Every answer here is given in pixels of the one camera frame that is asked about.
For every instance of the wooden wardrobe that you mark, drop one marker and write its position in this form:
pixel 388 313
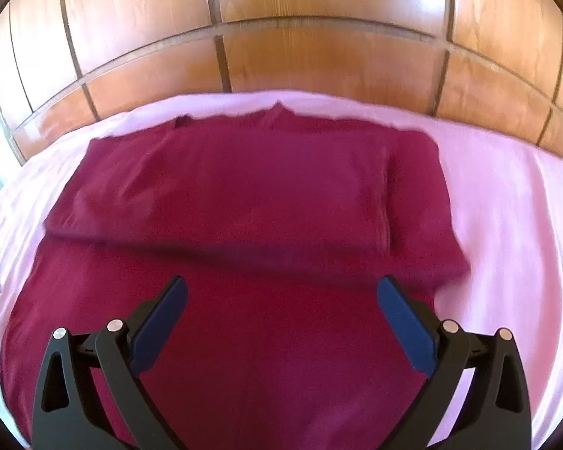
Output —
pixel 145 18

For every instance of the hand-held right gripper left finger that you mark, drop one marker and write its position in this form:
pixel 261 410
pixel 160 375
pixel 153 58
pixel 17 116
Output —
pixel 162 323

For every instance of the dark red garment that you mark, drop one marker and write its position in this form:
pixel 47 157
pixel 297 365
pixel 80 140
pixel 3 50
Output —
pixel 239 206

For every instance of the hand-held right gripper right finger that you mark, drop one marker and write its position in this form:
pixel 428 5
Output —
pixel 406 328

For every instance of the pink blanket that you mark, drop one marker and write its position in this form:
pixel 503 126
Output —
pixel 511 225

